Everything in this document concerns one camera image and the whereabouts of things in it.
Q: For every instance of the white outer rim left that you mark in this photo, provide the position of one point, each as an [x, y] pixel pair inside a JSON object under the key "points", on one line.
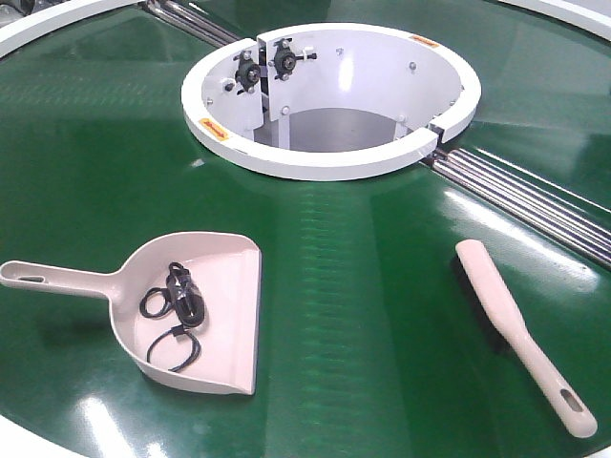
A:
{"points": [[31, 27]]}

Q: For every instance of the upper left steel rollers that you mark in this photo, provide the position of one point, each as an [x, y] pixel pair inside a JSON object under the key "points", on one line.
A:
{"points": [[190, 20]]}

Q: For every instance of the right black bearing mount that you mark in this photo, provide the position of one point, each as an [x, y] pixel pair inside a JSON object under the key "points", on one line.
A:
{"points": [[285, 60]]}

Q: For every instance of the black bearing mount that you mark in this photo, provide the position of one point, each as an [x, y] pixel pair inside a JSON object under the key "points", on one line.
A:
{"points": [[285, 60], [248, 73]]}

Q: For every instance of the white outer rim right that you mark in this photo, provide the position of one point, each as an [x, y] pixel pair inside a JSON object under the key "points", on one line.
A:
{"points": [[590, 16]]}

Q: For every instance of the right steel roller set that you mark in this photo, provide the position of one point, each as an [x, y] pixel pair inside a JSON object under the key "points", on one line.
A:
{"points": [[553, 216]]}

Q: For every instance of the left black bearing mount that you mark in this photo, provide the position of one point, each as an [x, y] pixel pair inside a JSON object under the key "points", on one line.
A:
{"points": [[248, 73]]}

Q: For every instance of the pink plastic dustpan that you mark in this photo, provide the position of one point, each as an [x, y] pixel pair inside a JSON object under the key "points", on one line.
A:
{"points": [[227, 270]]}

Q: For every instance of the white central ring housing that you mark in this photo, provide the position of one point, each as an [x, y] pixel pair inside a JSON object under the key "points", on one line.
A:
{"points": [[428, 92]]}

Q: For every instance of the pink hand brush black bristles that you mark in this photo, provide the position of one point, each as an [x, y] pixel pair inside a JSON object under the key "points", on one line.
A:
{"points": [[503, 313]]}

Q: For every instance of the white rim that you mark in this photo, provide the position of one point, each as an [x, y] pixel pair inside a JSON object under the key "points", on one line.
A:
{"points": [[31, 27], [590, 16]]}

